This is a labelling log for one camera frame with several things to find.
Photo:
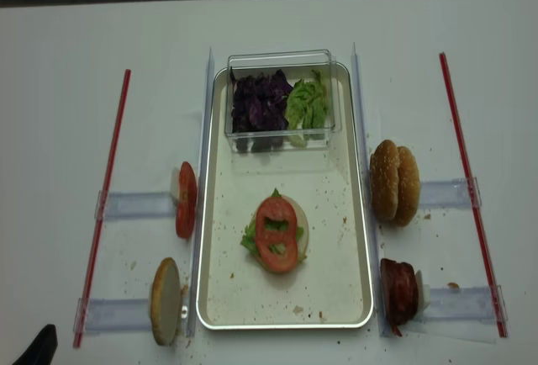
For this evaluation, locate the clear rail behind tomatoes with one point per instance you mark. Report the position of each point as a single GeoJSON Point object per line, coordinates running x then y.
{"type": "Point", "coordinates": [134, 206]}

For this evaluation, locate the white pusher block patties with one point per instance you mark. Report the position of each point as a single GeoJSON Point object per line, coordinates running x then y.
{"type": "Point", "coordinates": [423, 292]}

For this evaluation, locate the right red plastic strip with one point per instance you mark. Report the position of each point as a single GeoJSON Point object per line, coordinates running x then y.
{"type": "Point", "coordinates": [497, 302]}

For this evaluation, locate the clear rail behind buns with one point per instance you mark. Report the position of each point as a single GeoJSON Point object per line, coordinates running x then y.
{"type": "Point", "coordinates": [460, 193]}

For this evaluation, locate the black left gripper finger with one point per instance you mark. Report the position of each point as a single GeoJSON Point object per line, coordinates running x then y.
{"type": "Point", "coordinates": [42, 349]}

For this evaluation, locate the red plastic strip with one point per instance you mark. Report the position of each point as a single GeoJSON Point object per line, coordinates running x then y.
{"type": "Point", "coordinates": [497, 302]}
{"type": "Point", "coordinates": [81, 313]}

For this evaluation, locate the right clear tray guide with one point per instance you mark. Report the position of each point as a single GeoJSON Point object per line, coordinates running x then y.
{"type": "Point", "coordinates": [370, 221]}

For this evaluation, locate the sesame bun top inner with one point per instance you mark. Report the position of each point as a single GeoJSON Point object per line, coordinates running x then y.
{"type": "Point", "coordinates": [409, 187]}

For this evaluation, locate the green lettuce in box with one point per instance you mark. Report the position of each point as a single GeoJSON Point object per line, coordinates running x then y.
{"type": "Point", "coordinates": [307, 104]}

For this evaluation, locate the lettuce leaf on bun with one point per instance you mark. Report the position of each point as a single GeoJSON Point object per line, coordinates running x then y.
{"type": "Point", "coordinates": [248, 238]}

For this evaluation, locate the clear plastic salad box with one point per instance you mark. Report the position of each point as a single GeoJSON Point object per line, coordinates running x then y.
{"type": "Point", "coordinates": [296, 65]}

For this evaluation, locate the left red plastic strip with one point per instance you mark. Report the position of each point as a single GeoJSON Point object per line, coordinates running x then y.
{"type": "Point", "coordinates": [81, 313]}

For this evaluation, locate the bun bottom standing left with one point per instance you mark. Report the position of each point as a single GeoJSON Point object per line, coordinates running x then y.
{"type": "Point", "coordinates": [165, 302]}

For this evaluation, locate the white pusher block tomatoes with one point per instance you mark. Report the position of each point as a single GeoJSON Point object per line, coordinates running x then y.
{"type": "Point", "coordinates": [175, 186]}

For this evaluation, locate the tomato slice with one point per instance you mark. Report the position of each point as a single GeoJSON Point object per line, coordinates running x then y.
{"type": "Point", "coordinates": [277, 209]}

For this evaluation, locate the clear rail behind patties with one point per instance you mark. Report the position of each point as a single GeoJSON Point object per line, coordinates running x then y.
{"type": "Point", "coordinates": [484, 304]}

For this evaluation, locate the bottom bun on plate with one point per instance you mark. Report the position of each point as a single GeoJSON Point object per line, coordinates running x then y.
{"type": "Point", "coordinates": [278, 234]}

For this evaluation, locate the cream metal tray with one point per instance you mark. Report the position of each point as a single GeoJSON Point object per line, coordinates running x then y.
{"type": "Point", "coordinates": [332, 287]}

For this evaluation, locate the purple cabbage leaves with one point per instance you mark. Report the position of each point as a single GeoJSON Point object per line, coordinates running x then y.
{"type": "Point", "coordinates": [259, 103]}

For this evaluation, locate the clear rail behind left bun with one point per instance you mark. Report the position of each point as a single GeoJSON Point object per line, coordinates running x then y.
{"type": "Point", "coordinates": [95, 316]}

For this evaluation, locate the stacked brown meat patties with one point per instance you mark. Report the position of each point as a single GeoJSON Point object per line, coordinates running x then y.
{"type": "Point", "coordinates": [401, 293]}

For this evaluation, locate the sesame bun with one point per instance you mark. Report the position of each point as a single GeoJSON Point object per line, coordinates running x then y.
{"type": "Point", "coordinates": [409, 187]}
{"type": "Point", "coordinates": [384, 164]}

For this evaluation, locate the sesame bun top outer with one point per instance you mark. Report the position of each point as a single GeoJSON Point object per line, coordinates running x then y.
{"type": "Point", "coordinates": [384, 164]}

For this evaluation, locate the remaining tomato slices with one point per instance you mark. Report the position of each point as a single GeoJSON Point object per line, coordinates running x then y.
{"type": "Point", "coordinates": [187, 201]}

